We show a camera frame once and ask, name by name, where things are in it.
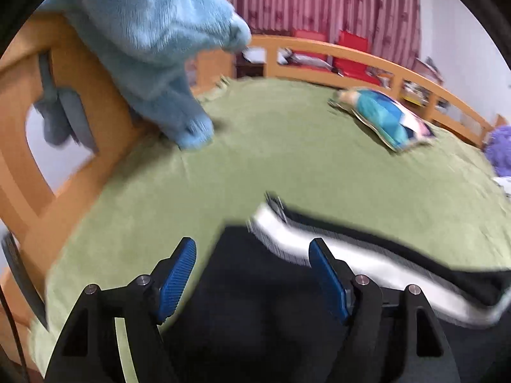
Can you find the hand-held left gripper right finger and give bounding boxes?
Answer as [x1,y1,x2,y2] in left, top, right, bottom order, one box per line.
[309,238,460,383]

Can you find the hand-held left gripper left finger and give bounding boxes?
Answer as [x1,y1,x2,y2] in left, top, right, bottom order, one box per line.
[44,237,197,383]

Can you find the black pants with white waistband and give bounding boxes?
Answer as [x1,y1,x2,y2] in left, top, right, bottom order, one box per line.
[160,191,511,383]

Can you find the green fleece bed blanket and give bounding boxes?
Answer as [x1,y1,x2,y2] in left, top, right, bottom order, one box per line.
[30,78,511,383]

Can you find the geometric patterned pillow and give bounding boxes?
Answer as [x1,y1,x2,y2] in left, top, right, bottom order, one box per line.
[328,87,437,153]

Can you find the grey blue hanging cloth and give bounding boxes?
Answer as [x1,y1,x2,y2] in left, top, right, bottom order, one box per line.
[33,54,99,153]

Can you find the purple plush toy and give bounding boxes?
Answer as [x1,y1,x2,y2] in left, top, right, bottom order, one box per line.
[484,125,511,178]

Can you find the red chair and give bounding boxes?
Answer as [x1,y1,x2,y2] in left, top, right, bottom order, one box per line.
[291,29,329,43]
[332,30,383,87]

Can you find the dark wooden chair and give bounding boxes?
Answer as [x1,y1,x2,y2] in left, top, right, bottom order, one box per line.
[235,48,266,79]

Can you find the light blue fleece blanket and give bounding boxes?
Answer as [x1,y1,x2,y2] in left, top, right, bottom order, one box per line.
[38,0,253,152]

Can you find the maroon striped curtain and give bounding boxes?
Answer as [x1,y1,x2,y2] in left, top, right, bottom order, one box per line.
[224,0,422,60]

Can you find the grey flat strap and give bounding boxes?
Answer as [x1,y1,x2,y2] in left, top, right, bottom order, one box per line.
[0,231,49,332]

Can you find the black cable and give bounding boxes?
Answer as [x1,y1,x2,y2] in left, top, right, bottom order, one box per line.
[0,283,30,383]

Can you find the wooden bed frame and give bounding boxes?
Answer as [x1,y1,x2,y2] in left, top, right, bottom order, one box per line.
[0,12,507,368]

